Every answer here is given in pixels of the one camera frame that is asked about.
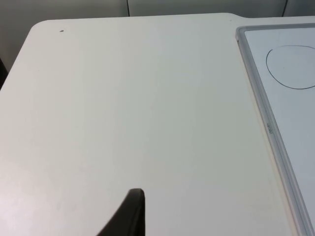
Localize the grey-framed whiteboard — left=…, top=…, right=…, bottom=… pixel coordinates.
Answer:
left=235, top=22, right=315, bottom=236

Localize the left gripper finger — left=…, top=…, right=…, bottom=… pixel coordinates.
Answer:
left=96, top=188, right=146, bottom=236

